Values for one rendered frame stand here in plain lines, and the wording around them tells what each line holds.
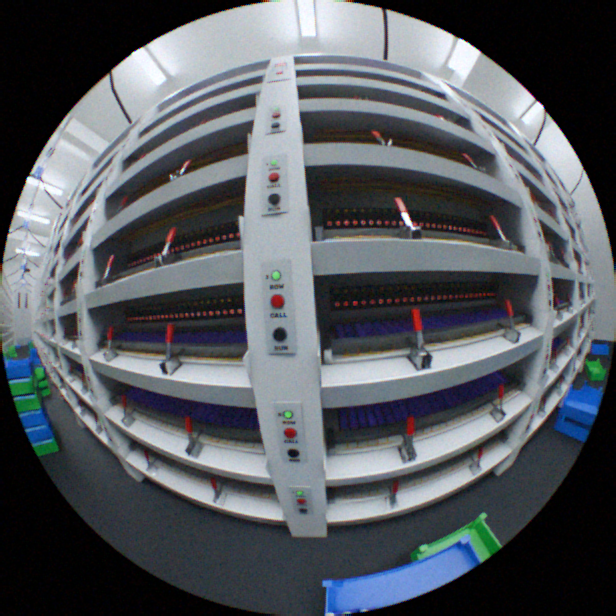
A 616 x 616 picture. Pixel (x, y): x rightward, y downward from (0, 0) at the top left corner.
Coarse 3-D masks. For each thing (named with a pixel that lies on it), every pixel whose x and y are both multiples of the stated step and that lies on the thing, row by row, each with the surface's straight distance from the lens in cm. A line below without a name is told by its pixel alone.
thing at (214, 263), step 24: (240, 216) 27; (168, 240) 40; (192, 240) 56; (216, 240) 51; (240, 240) 27; (144, 264) 71; (168, 264) 38; (192, 264) 31; (216, 264) 28; (240, 264) 27; (96, 288) 75; (120, 288) 49; (144, 288) 41; (168, 288) 35; (192, 288) 32
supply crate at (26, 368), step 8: (16, 360) 152; (24, 360) 150; (32, 360) 145; (8, 368) 135; (16, 368) 132; (24, 368) 130; (32, 368) 139; (8, 376) 136; (16, 376) 133; (24, 376) 131
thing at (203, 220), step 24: (312, 192) 53; (336, 192) 54; (360, 192) 55; (384, 192) 57; (216, 216) 59; (312, 216) 49; (480, 216) 79; (144, 240) 80; (216, 288) 51; (240, 288) 47
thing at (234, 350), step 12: (120, 348) 64; (132, 348) 57; (144, 348) 52; (156, 348) 48; (180, 348) 42; (192, 348) 39; (204, 348) 37; (216, 348) 36; (228, 348) 34; (240, 348) 33; (240, 360) 32
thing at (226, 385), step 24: (96, 336) 75; (96, 360) 67; (120, 360) 56; (144, 360) 49; (216, 360) 36; (144, 384) 45; (168, 384) 38; (192, 384) 33; (216, 384) 30; (240, 384) 28
